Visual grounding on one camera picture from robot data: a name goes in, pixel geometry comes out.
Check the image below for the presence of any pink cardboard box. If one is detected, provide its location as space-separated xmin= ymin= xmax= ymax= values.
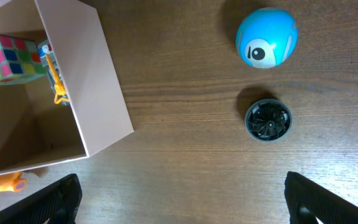
xmin=0 ymin=0 xmax=133 ymax=175

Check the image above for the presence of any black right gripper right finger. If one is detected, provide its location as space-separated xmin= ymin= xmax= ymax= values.
xmin=284 ymin=171 xmax=358 ymax=224

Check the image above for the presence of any blue toy ball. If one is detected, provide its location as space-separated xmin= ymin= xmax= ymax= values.
xmin=236 ymin=7 xmax=298 ymax=69

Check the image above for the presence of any orange toy animal figure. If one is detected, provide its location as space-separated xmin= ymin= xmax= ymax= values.
xmin=0 ymin=172 xmax=27 ymax=192

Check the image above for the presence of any multicoloured puzzle cube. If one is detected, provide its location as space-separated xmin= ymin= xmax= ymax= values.
xmin=0 ymin=35 xmax=46 ymax=85

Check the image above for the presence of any black round fan wheel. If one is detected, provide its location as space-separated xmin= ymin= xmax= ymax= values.
xmin=244 ymin=98 xmax=293 ymax=142

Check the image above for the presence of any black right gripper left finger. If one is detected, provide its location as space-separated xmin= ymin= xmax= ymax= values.
xmin=0 ymin=174 xmax=82 ymax=224

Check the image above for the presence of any red grey toy truck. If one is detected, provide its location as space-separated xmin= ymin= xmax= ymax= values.
xmin=37 ymin=40 xmax=70 ymax=106

